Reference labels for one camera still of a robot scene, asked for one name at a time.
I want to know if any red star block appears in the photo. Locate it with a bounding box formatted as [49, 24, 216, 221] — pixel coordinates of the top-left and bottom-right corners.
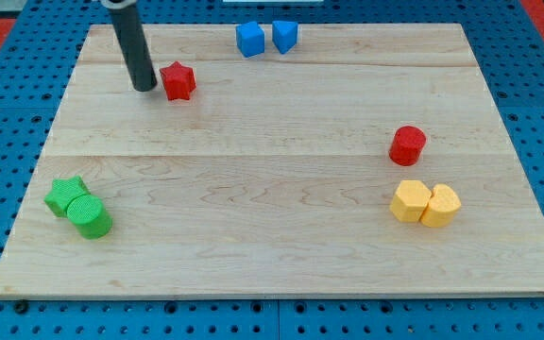
[160, 61, 196, 101]

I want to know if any blue cube block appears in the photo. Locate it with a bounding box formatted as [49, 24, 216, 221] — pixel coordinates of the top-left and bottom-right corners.
[235, 21, 265, 58]

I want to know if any green star block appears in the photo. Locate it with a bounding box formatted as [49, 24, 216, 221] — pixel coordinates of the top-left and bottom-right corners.
[43, 176, 90, 217]

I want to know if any light wooden board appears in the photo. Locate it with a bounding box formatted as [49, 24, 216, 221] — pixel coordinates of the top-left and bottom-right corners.
[0, 24, 544, 300]

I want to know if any red cylinder block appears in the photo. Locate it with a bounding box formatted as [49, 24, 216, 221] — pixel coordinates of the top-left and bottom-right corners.
[389, 126, 427, 166]

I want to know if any blue triangular block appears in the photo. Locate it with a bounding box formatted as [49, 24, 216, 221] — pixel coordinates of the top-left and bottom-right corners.
[272, 21, 298, 54]

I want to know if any yellow hexagon block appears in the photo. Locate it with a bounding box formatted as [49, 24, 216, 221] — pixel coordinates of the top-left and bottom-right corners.
[390, 179, 432, 222]

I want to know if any yellow heart block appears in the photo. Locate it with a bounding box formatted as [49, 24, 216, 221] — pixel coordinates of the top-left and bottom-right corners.
[420, 183, 462, 228]

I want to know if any green cylinder block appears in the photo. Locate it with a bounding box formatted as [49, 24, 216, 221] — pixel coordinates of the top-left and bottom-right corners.
[66, 195, 112, 239]

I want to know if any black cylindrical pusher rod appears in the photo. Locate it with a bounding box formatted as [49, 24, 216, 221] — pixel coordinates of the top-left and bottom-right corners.
[100, 0, 157, 92]

